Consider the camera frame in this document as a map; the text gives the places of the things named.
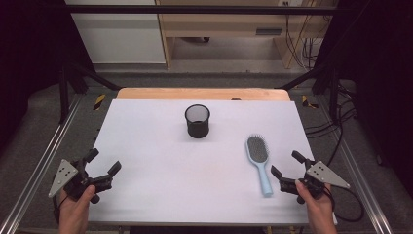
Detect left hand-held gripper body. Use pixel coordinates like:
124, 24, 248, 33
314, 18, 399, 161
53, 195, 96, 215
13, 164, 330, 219
48, 157, 113, 205

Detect hanging black cables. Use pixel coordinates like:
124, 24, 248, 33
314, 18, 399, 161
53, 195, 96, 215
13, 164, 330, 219
284, 14, 326, 71

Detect black frame strut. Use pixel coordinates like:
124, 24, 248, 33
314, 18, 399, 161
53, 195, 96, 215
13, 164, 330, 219
278, 61, 341, 125
58, 60, 122, 125

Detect black floor cable bundle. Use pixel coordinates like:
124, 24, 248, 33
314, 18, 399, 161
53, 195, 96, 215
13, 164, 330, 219
304, 81, 358, 168

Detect aluminium rail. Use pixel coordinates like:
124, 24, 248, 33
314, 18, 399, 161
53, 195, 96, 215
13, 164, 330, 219
315, 97, 394, 234
0, 94, 84, 234

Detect person's right hand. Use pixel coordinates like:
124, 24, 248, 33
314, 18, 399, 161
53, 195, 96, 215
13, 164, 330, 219
294, 179, 336, 222

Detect hand-held gripper cable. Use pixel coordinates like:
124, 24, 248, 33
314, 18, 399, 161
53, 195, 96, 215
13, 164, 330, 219
52, 194, 70, 226
323, 186, 365, 224

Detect white cabinet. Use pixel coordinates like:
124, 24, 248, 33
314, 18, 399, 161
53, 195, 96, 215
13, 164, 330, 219
63, 0, 168, 65

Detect black mesh pen holder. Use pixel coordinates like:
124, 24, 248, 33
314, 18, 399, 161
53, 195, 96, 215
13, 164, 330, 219
184, 103, 211, 139

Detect right hand-held gripper cable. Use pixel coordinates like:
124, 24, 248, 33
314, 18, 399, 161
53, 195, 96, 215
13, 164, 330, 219
323, 186, 365, 224

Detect black curtain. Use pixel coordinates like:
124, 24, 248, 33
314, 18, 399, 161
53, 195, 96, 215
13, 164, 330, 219
314, 0, 413, 198
0, 0, 95, 154

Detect yellow black tape marker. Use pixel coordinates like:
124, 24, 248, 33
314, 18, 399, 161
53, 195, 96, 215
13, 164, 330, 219
301, 95, 319, 110
93, 94, 107, 111

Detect black horizontal frame bar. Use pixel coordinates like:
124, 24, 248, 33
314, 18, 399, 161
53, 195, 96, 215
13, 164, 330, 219
63, 4, 339, 16

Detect grey desk label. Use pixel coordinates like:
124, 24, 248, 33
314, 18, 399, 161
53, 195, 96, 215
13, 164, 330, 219
255, 27, 283, 36

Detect left hand-held gripper cable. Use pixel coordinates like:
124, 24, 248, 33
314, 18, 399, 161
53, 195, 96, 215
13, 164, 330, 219
52, 194, 70, 226

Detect light wooden desk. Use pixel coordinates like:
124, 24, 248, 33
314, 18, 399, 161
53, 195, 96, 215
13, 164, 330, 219
155, 0, 336, 70

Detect person's left hand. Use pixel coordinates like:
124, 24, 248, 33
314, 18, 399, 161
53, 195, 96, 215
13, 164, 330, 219
57, 184, 97, 226

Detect wooden table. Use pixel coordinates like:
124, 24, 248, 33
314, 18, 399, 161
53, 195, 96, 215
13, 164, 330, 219
116, 87, 291, 102

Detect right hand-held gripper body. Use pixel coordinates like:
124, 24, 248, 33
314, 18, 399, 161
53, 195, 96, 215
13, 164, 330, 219
279, 159, 352, 206

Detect white board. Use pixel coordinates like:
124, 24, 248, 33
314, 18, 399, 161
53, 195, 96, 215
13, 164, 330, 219
87, 98, 315, 226

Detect light blue hairbrush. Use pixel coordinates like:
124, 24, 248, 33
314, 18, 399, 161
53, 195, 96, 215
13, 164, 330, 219
244, 133, 275, 198

